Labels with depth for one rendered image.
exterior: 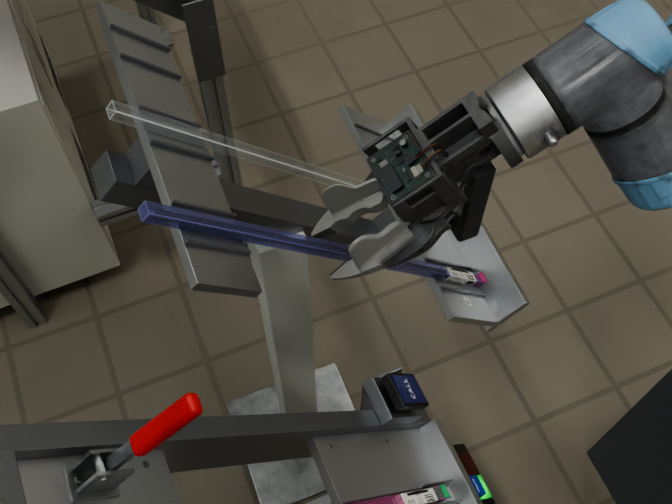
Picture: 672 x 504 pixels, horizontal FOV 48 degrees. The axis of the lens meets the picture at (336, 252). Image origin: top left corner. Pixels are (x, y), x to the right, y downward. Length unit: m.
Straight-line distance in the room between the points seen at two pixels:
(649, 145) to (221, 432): 0.44
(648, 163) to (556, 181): 1.29
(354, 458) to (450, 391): 0.93
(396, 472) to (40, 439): 0.40
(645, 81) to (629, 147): 0.06
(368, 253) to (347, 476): 0.21
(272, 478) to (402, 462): 0.80
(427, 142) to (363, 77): 1.50
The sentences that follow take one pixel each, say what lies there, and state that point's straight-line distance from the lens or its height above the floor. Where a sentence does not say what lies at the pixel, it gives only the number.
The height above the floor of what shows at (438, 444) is 0.73.
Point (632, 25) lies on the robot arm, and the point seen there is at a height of 1.13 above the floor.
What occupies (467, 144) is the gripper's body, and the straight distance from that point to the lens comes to 0.68.
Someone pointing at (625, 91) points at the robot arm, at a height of 1.09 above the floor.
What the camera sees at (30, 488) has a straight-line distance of 0.55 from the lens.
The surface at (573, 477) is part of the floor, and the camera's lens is 1.70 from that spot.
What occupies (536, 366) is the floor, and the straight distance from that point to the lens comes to 1.76.
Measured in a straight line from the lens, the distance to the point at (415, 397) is 0.84.
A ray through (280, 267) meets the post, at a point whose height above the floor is 0.78.
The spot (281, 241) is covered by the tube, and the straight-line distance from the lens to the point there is 0.70.
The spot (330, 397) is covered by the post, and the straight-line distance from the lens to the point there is 1.66.
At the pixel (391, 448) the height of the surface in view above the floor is 0.77.
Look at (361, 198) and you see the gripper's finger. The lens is 0.75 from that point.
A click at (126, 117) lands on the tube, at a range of 0.68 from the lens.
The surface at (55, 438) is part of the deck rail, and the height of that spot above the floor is 1.07.
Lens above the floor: 1.58
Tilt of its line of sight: 60 degrees down
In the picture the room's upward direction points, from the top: straight up
